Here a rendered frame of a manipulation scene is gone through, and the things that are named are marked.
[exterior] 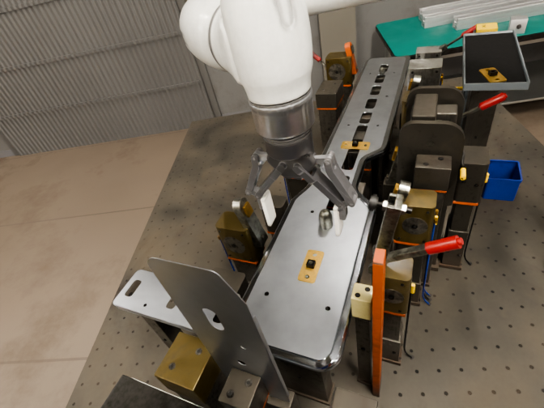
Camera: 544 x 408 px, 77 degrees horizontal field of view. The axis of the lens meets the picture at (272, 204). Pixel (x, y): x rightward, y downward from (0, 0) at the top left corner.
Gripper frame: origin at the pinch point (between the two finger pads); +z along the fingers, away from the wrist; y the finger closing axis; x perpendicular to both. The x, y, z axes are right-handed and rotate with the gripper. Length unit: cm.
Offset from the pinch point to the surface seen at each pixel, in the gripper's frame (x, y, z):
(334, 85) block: -83, 15, 11
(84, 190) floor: -105, 260, 114
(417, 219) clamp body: -14.5, -19.6, 10.4
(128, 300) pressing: 18.6, 37.5, 13.8
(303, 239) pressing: -7.0, 4.1, 13.7
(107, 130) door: -185, 298, 101
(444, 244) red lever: 0.9, -24.1, -0.1
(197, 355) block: 26.4, 11.5, 7.7
